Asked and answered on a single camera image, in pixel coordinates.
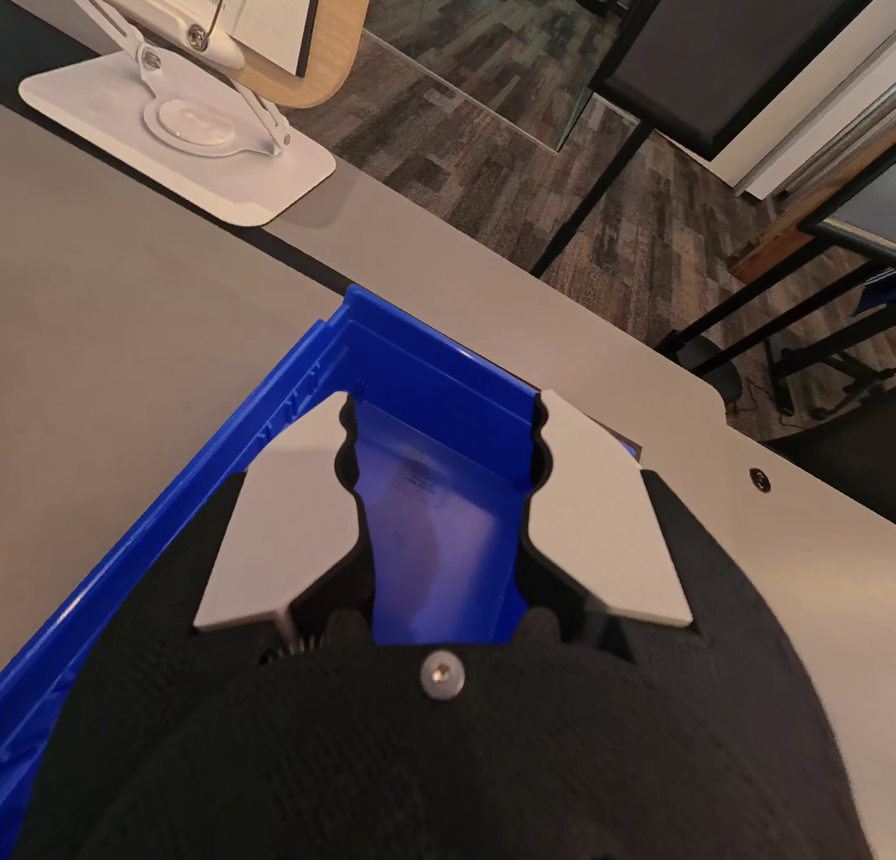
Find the blue plastic bin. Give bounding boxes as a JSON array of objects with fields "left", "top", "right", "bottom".
[{"left": 0, "top": 285, "right": 644, "bottom": 840}]

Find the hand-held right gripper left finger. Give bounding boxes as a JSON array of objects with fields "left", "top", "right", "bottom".
[{"left": 192, "top": 391, "right": 361, "bottom": 654}]

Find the black framed whiteboard stand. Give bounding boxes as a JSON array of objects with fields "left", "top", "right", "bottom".
[{"left": 654, "top": 167, "right": 896, "bottom": 416}]

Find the wooden display board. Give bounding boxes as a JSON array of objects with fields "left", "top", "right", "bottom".
[{"left": 238, "top": 0, "right": 379, "bottom": 110}]

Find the dark stand base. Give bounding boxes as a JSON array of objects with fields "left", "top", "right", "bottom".
[{"left": 675, "top": 335, "right": 743, "bottom": 406}]

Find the glass panel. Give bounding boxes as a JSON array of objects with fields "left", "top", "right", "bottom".
[{"left": 364, "top": 0, "right": 638, "bottom": 153}]

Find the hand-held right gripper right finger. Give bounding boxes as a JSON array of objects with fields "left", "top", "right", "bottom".
[{"left": 518, "top": 388, "right": 694, "bottom": 654}]

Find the black framed display panel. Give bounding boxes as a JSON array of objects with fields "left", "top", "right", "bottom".
[{"left": 591, "top": 0, "right": 896, "bottom": 162}]

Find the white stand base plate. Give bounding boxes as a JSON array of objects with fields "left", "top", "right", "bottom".
[{"left": 19, "top": 0, "right": 337, "bottom": 227}]

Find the black stand foot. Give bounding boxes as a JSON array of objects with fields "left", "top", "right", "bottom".
[{"left": 530, "top": 125, "right": 655, "bottom": 278}]

